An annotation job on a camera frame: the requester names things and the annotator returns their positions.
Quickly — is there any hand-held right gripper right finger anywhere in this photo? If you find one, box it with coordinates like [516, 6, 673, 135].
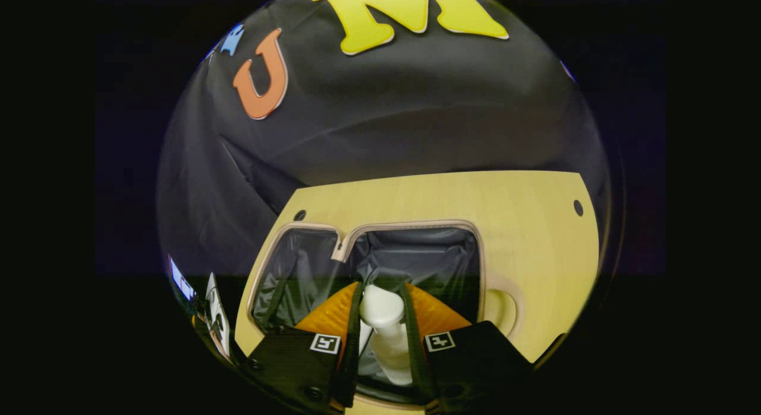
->
[399, 282, 534, 413]

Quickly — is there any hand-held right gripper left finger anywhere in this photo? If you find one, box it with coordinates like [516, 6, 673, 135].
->
[246, 281, 364, 413]

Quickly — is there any white pump bottle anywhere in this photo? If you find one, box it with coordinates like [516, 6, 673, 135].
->
[359, 284, 414, 386]

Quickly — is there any small pink suitcase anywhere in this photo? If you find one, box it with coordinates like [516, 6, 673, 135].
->
[245, 219, 524, 405]

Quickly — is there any computer monitor screen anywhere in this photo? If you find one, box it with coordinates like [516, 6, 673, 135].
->
[169, 256, 196, 302]

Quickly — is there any black backdrop cloth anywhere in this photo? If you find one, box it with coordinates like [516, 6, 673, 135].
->
[156, 0, 613, 285]

